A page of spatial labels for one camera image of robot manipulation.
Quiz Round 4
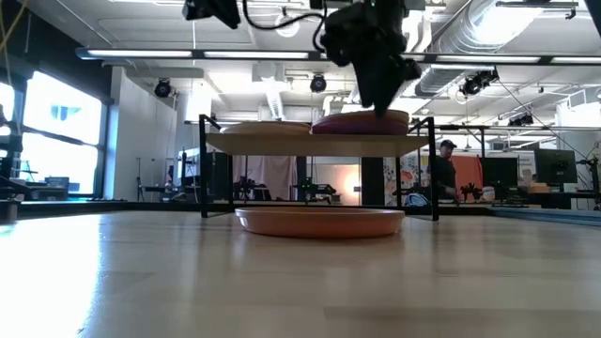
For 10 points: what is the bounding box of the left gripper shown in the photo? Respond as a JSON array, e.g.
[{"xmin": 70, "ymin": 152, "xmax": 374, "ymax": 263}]
[{"xmin": 182, "ymin": 0, "xmax": 241, "ymax": 29}]

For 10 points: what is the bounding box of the black overhead light bar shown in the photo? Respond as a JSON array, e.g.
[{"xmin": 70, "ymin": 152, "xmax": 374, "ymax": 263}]
[{"xmin": 74, "ymin": 46, "xmax": 601, "ymax": 66}]

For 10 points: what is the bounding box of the white curtain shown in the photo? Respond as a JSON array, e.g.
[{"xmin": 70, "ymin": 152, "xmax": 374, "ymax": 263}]
[{"xmin": 233, "ymin": 156, "xmax": 298, "ymax": 201}]

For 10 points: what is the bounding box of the large bright window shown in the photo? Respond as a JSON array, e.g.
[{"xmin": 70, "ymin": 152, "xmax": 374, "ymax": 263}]
[{"xmin": 0, "ymin": 69, "xmax": 104, "ymax": 196}]

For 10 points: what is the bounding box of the black pillar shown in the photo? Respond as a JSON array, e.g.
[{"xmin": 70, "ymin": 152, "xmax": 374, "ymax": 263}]
[{"xmin": 361, "ymin": 157, "xmax": 385, "ymax": 207}]

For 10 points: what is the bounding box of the blue and white helmet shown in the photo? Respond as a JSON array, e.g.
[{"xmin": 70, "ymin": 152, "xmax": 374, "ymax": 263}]
[{"xmin": 404, "ymin": 192, "xmax": 431, "ymax": 208}]

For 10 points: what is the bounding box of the black-framed wooden shelf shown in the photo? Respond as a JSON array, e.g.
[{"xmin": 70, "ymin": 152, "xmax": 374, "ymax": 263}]
[{"xmin": 198, "ymin": 114, "xmax": 440, "ymax": 222}]

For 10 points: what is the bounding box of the person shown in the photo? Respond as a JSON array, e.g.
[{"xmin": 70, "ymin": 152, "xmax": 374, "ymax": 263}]
[{"xmin": 432, "ymin": 139, "xmax": 460, "ymax": 202}]

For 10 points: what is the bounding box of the silver ventilation duct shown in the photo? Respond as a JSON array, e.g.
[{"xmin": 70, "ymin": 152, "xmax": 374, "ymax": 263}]
[{"xmin": 415, "ymin": 0, "xmax": 541, "ymax": 98}]

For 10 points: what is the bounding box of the purple plate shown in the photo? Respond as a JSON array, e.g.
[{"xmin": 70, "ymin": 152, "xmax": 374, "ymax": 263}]
[{"xmin": 311, "ymin": 122, "xmax": 409, "ymax": 137}]

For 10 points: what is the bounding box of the black machine with green lights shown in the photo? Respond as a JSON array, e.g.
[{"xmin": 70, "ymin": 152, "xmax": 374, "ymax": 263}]
[{"xmin": 293, "ymin": 177, "xmax": 337, "ymax": 205}]

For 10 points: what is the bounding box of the orange banner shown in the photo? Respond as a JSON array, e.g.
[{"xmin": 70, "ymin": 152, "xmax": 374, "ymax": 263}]
[{"xmin": 454, "ymin": 155, "xmax": 484, "ymax": 201}]

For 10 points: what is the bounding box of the colourful poster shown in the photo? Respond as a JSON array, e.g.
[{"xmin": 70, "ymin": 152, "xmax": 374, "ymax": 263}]
[{"xmin": 383, "ymin": 154, "xmax": 422, "ymax": 207}]

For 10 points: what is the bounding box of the peach plate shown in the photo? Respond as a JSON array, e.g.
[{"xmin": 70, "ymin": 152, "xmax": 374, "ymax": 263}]
[{"xmin": 234, "ymin": 207, "xmax": 407, "ymax": 239}]

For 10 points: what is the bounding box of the black cable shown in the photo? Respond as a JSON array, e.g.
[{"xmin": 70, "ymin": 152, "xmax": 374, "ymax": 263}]
[{"xmin": 240, "ymin": 0, "xmax": 329, "ymax": 53}]

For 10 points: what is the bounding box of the cream plate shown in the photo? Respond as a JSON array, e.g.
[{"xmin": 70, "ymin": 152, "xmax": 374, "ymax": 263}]
[{"xmin": 220, "ymin": 121, "xmax": 313, "ymax": 137}]

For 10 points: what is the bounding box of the white ring lamp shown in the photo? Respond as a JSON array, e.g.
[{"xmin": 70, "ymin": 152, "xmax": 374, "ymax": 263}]
[{"xmin": 274, "ymin": 11, "xmax": 301, "ymax": 38}]

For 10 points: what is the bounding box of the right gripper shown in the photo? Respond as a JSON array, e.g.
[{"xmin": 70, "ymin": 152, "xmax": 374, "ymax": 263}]
[{"xmin": 321, "ymin": 0, "xmax": 408, "ymax": 118}]

